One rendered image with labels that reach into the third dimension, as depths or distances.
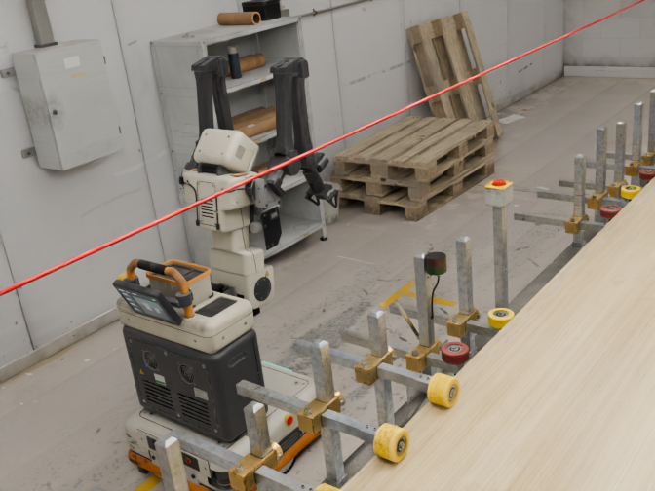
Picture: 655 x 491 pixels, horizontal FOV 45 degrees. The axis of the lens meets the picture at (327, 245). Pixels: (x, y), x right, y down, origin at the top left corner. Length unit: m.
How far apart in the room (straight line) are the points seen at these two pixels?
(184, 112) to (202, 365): 2.21
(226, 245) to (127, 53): 1.92
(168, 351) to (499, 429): 1.49
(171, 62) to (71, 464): 2.33
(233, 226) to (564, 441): 1.63
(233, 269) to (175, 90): 1.85
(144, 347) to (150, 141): 2.00
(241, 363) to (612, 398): 1.43
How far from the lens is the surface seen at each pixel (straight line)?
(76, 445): 3.89
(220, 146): 3.07
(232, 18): 5.10
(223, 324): 2.89
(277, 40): 5.38
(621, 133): 3.83
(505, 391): 2.16
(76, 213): 4.65
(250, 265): 3.17
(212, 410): 3.05
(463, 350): 2.33
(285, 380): 3.46
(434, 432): 2.02
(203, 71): 3.30
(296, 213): 5.69
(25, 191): 4.46
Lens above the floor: 2.10
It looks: 22 degrees down
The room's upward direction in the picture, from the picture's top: 7 degrees counter-clockwise
